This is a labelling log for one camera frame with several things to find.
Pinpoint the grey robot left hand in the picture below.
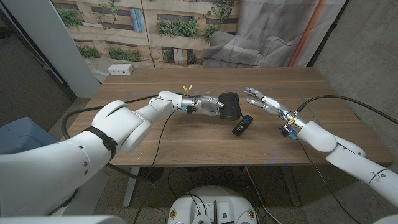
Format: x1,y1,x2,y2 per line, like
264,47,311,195
195,95,225,118

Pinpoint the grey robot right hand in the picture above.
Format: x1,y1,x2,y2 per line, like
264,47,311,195
244,86,292,119

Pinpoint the black cylindrical fabric speaker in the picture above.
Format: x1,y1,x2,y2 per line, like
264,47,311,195
218,91,243,121

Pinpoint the black TV remote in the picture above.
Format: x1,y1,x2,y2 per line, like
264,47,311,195
231,114,254,138

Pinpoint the printed fabric backdrop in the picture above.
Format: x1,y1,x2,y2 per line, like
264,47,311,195
51,0,348,70

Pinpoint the grey table leg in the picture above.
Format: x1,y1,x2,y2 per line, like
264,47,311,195
280,165,302,208

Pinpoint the black round floor object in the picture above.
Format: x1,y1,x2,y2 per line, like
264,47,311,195
138,166,165,184

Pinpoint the white power strip box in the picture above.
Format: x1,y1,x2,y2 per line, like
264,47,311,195
108,63,135,76

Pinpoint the white robot torso base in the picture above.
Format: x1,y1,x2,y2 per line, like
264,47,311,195
167,185,259,224

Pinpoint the white table leg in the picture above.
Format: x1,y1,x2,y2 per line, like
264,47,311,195
123,166,141,208

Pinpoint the white pillar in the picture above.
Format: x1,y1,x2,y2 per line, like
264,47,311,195
1,0,102,99

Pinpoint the blue grey bin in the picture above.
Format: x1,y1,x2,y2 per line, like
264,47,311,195
0,116,60,156

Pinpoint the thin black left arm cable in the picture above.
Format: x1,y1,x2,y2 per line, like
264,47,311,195
132,107,181,224

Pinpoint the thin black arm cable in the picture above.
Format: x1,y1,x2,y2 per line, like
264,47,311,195
297,138,354,224
132,107,181,224

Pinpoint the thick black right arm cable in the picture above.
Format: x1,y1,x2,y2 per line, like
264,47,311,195
294,94,398,126

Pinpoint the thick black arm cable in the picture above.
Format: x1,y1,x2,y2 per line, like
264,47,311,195
294,94,398,126
60,94,160,187

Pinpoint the grey floor cable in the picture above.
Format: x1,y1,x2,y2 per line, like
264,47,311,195
244,166,282,224

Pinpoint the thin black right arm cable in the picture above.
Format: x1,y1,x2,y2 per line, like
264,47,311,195
297,138,354,224

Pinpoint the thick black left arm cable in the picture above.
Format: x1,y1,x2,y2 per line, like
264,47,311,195
60,94,160,187

